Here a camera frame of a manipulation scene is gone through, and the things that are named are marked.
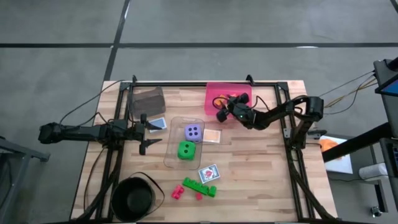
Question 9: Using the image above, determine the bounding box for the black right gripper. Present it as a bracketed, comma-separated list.
[216, 92, 257, 129]

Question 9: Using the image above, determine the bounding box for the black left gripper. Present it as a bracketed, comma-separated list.
[125, 113, 164, 156]

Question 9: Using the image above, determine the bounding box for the orange building brick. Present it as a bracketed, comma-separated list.
[218, 93, 238, 104]

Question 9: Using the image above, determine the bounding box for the blue patterned card deck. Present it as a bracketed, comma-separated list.
[149, 117, 168, 134]

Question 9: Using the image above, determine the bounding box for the clear plastic bin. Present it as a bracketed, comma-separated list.
[163, 116, 206, 171]

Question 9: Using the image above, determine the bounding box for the green foam die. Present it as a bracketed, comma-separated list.
[177, 140, 197, 161]

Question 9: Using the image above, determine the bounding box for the purple foam die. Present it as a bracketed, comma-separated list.
[184, 123, 203, 144]

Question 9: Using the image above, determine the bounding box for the long green building brick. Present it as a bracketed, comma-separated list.
[182, 177, 211, 197]

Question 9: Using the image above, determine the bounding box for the red heart card deck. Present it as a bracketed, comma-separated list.
[197, 163, 221, 185]

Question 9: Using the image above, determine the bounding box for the pink plastic bin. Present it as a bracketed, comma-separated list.
[204, 82, 254, 117]

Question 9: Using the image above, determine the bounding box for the smoky grey plastic container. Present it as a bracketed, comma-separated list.
[128, 86, 167, 119]

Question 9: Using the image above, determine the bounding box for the large red building brick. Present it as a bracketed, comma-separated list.
[170, 184, 185, 200]

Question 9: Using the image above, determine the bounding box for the black bucket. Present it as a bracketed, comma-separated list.
[109, 171, 166, 223]

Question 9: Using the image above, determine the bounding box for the white sheet with orange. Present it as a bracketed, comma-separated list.
[318, 134, 354, 175]

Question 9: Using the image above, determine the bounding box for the grey metal stand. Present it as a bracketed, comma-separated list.
[0, 136, 51, 216]

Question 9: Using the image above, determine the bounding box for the grey equipment cart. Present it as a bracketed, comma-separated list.
[372, 57, 398, 215]

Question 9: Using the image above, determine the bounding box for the white paper towel roll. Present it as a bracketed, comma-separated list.
[358, 162, 390, 181]

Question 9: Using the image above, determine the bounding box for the blue screen tablet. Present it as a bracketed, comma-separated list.
[374, 72, 398, 98]

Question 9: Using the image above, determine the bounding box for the black metal table frame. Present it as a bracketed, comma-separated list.
[70, 74, 339, 223]

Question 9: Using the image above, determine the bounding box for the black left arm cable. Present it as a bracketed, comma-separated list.
[58, 80, 126, 126]

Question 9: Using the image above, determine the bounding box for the thin cable to cart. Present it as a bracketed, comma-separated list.
[318, 71, 376, 98]

